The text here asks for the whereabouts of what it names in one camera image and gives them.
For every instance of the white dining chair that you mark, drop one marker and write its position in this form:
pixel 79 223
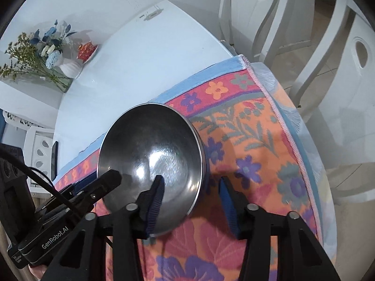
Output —
pixel 345 79
pixel 38 149
pixel 255 11

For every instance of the floral orange tablecloth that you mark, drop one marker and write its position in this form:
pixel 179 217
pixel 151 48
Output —
pixel 249 140

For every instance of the white saucer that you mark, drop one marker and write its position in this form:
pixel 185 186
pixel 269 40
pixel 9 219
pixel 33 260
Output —
pixel 92 57

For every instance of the red teacup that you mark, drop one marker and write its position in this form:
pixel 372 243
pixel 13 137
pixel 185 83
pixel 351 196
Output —
pixel 86 49

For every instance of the red bowl with steel interior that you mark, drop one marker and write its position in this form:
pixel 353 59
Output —
pixel 152 146

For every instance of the dried flower bunch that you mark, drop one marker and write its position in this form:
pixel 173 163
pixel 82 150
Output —
pixel 20 55

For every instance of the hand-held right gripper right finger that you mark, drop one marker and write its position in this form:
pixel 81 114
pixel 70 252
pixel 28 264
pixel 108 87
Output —
pixel 230 207

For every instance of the green glass vase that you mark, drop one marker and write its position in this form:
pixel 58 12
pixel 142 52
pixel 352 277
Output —
pixel 58 82

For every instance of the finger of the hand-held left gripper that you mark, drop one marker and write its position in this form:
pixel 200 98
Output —
pixel 107 179

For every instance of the white ribbed vase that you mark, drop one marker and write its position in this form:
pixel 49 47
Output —
pixel 70 68

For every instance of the blue and white flower bouquet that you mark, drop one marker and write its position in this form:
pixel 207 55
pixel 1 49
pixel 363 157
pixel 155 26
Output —
pixel 49 44

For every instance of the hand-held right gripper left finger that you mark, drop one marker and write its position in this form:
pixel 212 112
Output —
pixel 156 197

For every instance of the black phone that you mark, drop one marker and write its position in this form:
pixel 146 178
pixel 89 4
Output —
pixel 54 158

